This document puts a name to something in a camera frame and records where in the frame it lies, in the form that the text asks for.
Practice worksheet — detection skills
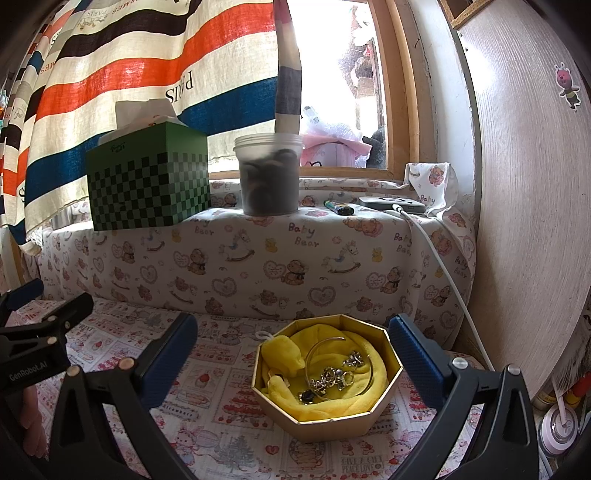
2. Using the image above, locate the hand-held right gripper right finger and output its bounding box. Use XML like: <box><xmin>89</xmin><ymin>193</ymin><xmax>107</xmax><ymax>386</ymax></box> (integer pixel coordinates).
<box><xmin>387</xmin><ymin>313</ymin><xmax>541</xmax><ymax>480</ymax></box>

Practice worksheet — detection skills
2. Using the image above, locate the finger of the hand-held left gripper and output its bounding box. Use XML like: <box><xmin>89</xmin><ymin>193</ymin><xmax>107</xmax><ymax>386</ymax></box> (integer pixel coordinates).
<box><xmin>0</xmin><ymin>292</ymin><xmax>94</xmax><ymax>357</ymax></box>
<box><xmin>0</xmin><ymin>278</ymin><xmax>45</xmax><ymax>315</ymax></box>

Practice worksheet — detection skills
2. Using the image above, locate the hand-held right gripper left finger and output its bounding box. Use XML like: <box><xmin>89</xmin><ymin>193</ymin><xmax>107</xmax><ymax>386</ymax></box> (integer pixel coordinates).
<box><xmin>44</xmin><ymin>312</ymin><xmax>199</xmax><ymax>480</ymax></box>

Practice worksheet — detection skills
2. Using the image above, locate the silver flower earring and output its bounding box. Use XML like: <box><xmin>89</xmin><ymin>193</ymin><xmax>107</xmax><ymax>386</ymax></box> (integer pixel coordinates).
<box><xmin>310</xmin><ymin>366</ymin><xmax>339</xmax><ymax>391</ymax></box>

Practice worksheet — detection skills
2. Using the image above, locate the silver bangle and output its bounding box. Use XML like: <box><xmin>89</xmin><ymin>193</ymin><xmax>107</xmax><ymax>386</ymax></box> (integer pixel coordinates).
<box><xmin>304</xmin><ymin>335</ymin><xmax>373</xmax><ymax>398</ymax></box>

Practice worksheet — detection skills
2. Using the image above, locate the octagonal gold jewelry box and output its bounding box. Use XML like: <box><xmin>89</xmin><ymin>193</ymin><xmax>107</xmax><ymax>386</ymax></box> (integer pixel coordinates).
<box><xmin>250</xmin><ymin>313</ymin><xmax>404</xmax><ymax>439</ymax></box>

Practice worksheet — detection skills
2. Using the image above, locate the person's left hand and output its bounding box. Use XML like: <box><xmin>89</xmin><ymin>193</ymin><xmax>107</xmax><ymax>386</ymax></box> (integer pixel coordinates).
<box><xmin>19</xmin><ymin>384</ymin><xmax>51</xmax><ymax>445</ymax></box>

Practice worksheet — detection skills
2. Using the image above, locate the yellow plush cloth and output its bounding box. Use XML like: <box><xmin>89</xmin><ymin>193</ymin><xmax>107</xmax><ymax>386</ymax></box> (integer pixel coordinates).
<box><xmin>260</xmin><ymin>317</ymin><xmax>391</xmax><ymax>424</ymax></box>

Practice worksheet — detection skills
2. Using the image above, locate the strawberry print bedsheet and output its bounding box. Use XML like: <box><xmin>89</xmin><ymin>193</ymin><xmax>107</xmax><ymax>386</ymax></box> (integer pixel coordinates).
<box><xmin>28</xmin><ymin>295</ymin><xmax>491</xmax><ymax>480</ymax></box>

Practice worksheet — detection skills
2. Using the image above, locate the bear print cushion cover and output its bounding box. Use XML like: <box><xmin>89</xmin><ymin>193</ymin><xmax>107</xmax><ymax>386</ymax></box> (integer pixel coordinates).
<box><xmin>34</xmin><ymin>178</ymin><xmax>477</xmax><ymax>334</ymax></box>

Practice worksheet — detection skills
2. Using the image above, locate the green checkered tissue box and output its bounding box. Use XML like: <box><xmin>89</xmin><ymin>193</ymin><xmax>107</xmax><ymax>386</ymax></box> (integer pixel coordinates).
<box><xmin>84</xmin><ymin>119</ymin><xmax>211</xmax><ymax>232</ymax></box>

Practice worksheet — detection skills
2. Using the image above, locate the white pink lidded bottle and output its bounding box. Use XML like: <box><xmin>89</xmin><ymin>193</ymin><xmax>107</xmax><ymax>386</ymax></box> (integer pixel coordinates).
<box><xmin>537</xmin><ymin>405</ymin><xmax>579</xmax><ymax>459</ymax></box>

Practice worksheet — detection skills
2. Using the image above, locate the silver power bank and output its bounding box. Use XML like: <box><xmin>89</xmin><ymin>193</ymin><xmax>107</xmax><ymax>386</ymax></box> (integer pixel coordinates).
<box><xmin>359</xmin><ymin>194</ymin><xmax>427</xmax><ymax>216</ymax></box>

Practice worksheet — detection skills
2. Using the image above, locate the red yellow bottle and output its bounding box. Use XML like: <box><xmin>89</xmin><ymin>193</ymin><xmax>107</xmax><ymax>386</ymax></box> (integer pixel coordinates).
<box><xmin>565</xmin><ymin>373</ymin><xmax>591</xmax><ymax>408</ymax></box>

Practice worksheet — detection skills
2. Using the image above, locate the colourful lighter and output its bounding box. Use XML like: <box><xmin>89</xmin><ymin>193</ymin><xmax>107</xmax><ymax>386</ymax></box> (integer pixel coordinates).
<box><xmin>322</xmin><ymin>199</ymin><xmax>354</xmax><ymax>217</ymax></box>

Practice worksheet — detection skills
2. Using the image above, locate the small bear print cloth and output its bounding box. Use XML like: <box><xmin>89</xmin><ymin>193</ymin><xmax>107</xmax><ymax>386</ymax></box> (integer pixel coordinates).
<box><xmin>405</xmin><ymin>161</ymin><xmax>459</xmax><ymax>219</ymax></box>

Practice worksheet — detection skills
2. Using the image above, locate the translucent plastic jar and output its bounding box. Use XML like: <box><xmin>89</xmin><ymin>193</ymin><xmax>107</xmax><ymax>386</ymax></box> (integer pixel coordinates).
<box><xmin>233</xmin><ymin>132</ymin><xmax>306</xmax><ymax>217</ymax></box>

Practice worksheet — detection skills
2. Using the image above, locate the grey wood grain panel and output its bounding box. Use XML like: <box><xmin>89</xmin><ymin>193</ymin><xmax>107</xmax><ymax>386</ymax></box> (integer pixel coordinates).
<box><xmin>455</xmin><ymin>0</ymin><xmax>591</xmax><ymax>398</ymax></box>

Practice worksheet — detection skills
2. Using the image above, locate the white tissue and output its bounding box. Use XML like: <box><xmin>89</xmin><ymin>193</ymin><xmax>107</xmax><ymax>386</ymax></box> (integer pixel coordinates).
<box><xmin>115</xmin><ymin>98</ymin><xmax>179</xmax><ymax>133</ymax></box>

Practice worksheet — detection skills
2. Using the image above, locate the dark fuzzy object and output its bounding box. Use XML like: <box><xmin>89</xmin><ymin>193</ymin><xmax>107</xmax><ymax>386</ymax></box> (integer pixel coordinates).
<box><xmin>362</xmin><ymin>126</ymin><xmax>387</xmax><ymax>168</ymax></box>

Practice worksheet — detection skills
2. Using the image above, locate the pink frilly fabric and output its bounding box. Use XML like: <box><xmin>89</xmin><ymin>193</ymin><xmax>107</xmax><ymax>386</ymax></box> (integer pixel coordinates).
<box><xmin>300</xmin><ymin>105</ymin><xmax>375</xmax><ymax>168</ymax></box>

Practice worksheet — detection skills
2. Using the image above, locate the striped curtain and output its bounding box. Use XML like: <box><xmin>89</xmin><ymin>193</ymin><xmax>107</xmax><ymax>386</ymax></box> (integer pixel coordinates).
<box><xmin>0</xmin><ymin>0</ymin><xmax>306</xmax><ymax>256</ymax></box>

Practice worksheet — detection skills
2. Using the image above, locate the cartoon bee sticker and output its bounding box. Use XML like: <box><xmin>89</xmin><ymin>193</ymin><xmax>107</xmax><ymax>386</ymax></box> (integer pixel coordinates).
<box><xmin>553</xmin><ymin>62</ymin><xmax>582</xmax><ymax>112</ymax></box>

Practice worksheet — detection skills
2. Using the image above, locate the white charging cable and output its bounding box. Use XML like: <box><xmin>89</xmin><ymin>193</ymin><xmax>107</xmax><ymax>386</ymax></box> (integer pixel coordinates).
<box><xmin>392</xmin><ymin>203</ymin><xmax>496</xmax><ymax>371</ymax></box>

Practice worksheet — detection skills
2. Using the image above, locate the wooden window frame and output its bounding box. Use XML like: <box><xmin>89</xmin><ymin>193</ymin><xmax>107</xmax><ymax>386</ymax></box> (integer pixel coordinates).
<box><xmin>208</xmin><ymin>0</ymin><xmax>422</xmax><ymax>184</ymax></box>

